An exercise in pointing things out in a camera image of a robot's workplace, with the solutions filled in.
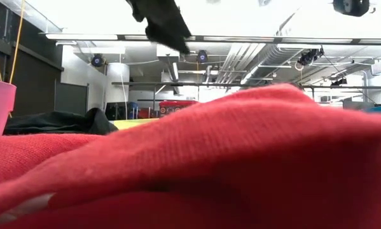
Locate black overhead rack bar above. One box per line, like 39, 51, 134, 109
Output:
111, 81, 381, 90

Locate blue storage bin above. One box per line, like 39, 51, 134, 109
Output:
127, 101, 139, 119

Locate red cloth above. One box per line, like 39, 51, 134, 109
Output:
0, 83, 381, 229

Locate red storage bin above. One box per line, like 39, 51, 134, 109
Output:
138, 107, 159, 119

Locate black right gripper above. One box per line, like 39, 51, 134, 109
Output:
332, 0, 371, 18

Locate black round ceiling speaker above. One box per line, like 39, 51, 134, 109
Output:
195, 49, 209, 64
90, 53, 106, 68

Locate long ceiling light strip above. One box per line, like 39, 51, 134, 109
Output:
45, 32, 381, 45

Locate grey box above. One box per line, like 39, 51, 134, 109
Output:
342, 97, 369, 112

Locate black hanging ceiling device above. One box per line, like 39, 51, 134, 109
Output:
297, 47, 325, 67

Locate white cylindrical column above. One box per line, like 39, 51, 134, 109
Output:
106, 62, 130, 120

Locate dark grey wall board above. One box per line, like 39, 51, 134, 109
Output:
55, 82, 88, 115

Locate white ceiling box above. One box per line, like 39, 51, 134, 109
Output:
156, 43, 181, 58

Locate black cloth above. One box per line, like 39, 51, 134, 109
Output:
3, 107, 118, 136

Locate white ceiling ducts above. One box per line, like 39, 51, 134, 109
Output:
215, 43, 305, 84

